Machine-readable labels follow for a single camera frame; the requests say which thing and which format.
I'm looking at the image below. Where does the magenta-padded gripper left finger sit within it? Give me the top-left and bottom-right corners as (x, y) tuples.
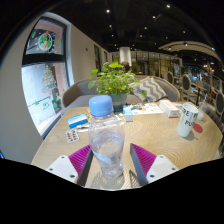
(45, 144), (94, 187)

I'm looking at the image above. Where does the group of dining chairs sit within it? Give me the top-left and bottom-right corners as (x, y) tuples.
(166, 69), (224, 128)

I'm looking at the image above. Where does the printed booklet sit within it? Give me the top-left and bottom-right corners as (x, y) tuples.
(131, 102), (164, 116)

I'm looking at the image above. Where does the window with festive stickers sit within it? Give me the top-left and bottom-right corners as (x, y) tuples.
(21, 17), (71, 138)

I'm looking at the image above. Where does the grey white chevron cushion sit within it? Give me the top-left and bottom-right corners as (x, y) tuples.
(128, 77), (168, 103)

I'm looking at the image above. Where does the pill blister pack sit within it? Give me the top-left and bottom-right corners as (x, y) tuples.
(65, 129), (81, 144)

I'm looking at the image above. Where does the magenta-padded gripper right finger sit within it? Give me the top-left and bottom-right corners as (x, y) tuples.
(129, 143), (181, 187)

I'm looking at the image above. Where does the white mug with black print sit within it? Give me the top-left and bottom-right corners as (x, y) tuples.
(176, 102), (200, 138)

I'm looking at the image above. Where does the blue and white small box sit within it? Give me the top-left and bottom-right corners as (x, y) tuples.
(67, 113), (89, 129)

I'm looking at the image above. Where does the small light blue box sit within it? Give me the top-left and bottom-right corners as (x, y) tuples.
(122, 105), (134, 123)

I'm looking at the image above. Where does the green potted plant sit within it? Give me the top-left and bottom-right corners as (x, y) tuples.
(87, 61), (148, 113)

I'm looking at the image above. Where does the person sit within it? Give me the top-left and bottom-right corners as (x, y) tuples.
(120, 60), (132, 73)

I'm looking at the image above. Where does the group of ceiling spotlights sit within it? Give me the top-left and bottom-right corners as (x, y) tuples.
(96, 3), (221, 58)

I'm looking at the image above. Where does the grey curved sofa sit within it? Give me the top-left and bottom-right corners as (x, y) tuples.
(61, 75), (179, 108)

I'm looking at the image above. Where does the white cardboard box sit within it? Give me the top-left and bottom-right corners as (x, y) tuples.
(158, 99), (181, 118)

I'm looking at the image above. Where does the flat round red coaster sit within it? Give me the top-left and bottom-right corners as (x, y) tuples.
(192, 122), (204, 134)

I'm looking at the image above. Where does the clear blue-capped water bottle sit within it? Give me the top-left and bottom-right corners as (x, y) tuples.
(87, 94), (126, 178)

